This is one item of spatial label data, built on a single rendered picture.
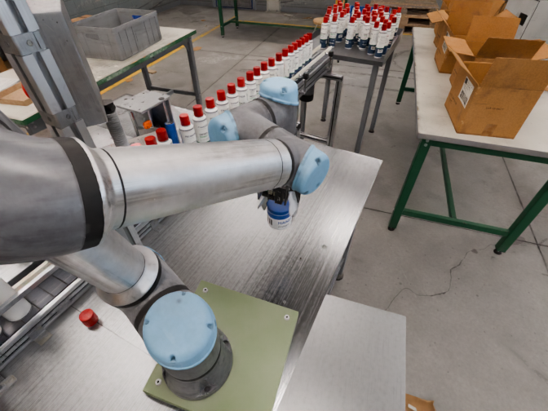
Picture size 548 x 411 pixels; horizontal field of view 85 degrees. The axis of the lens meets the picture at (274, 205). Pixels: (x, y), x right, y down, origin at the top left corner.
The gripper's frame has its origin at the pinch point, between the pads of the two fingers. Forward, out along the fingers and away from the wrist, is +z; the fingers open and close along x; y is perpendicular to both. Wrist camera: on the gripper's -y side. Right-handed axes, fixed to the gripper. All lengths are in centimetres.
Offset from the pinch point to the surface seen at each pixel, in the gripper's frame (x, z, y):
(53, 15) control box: -32, -47, 16
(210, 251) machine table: -19.6, 17.0, 8.2
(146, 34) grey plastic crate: -166, 11, -171
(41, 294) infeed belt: -52, 12, 37
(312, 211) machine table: 6.6, 17.0, -18.8
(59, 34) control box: -32, -44, 17
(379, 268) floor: 46, 100, -66
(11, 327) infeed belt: -52, 12, 46
